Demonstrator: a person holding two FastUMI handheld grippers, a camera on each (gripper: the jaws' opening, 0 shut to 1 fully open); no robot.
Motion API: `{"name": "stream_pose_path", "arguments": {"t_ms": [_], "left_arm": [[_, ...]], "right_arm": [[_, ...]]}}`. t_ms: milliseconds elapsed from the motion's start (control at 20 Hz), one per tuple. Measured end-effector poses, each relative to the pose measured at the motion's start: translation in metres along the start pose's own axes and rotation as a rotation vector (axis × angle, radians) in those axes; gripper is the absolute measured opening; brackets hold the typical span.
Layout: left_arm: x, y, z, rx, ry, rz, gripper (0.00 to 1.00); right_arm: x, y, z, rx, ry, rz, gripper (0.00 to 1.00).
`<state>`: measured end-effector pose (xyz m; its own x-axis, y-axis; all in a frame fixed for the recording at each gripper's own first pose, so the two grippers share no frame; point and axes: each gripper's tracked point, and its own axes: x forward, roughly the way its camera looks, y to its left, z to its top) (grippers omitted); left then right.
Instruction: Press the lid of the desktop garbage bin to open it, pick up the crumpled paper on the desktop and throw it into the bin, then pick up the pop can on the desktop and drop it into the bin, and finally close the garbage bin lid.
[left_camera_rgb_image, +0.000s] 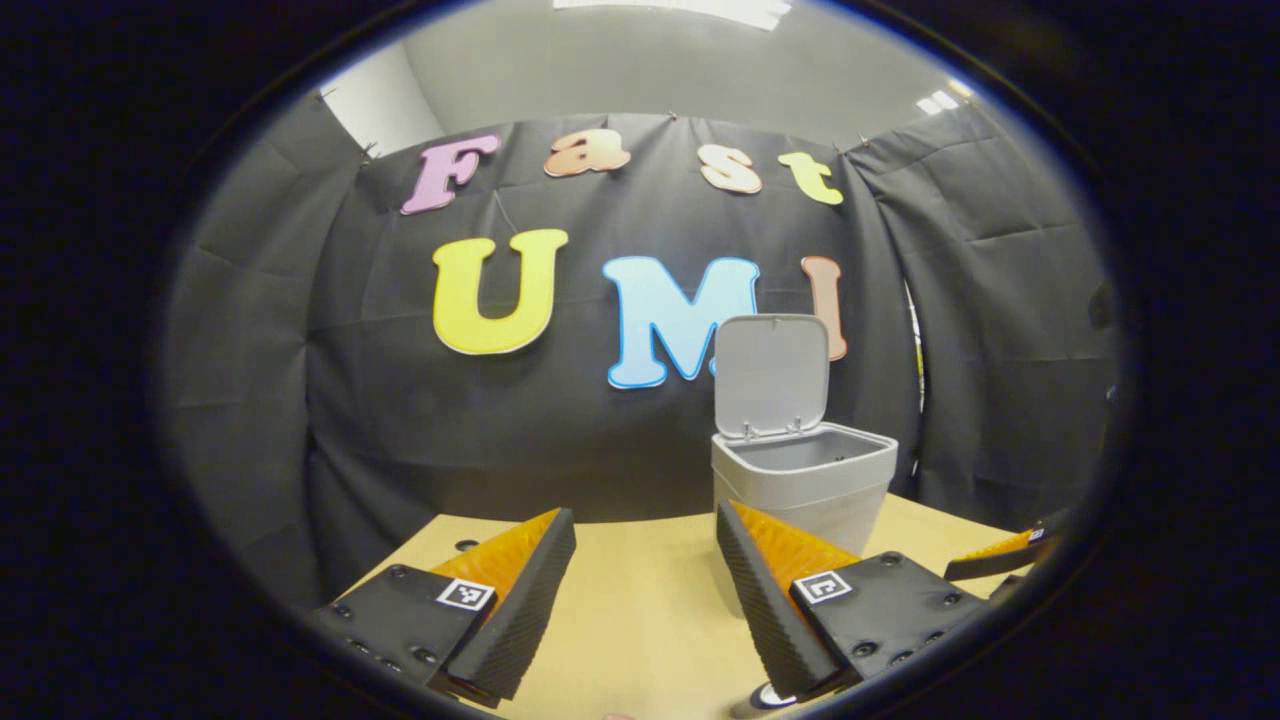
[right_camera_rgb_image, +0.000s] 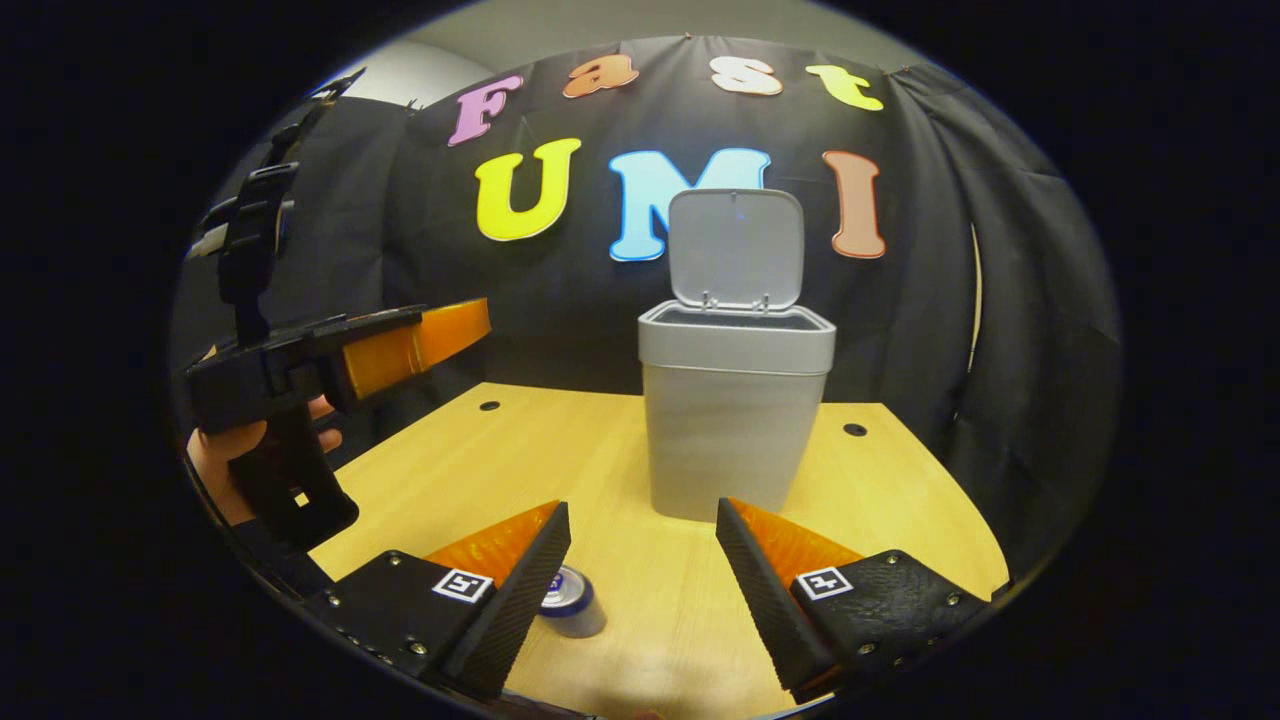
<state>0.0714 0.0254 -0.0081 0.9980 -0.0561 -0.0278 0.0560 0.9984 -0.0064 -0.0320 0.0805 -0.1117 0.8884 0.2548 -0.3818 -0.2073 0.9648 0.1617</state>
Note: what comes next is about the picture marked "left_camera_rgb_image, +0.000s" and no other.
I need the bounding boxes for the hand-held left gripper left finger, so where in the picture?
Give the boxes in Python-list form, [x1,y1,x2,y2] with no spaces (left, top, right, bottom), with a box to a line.
[306,506,579,703]

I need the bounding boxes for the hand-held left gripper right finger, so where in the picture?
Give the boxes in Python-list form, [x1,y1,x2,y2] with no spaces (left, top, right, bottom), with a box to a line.
[715,499,993,701]

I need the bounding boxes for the white desktop garbage bin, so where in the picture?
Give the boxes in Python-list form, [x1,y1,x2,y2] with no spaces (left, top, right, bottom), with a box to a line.
[710,314,899,619]

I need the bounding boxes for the wooden desktop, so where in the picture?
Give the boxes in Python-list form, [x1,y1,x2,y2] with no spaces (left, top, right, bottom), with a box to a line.
[345,493,1031,720]

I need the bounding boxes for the black backdrop cloth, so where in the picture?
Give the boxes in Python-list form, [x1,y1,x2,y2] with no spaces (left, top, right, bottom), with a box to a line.
[160,95,1121,611]

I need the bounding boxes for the ceiling light panel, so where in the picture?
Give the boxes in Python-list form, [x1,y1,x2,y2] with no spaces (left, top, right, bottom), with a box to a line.
[915,80,976,116]
[555,0,791,31]

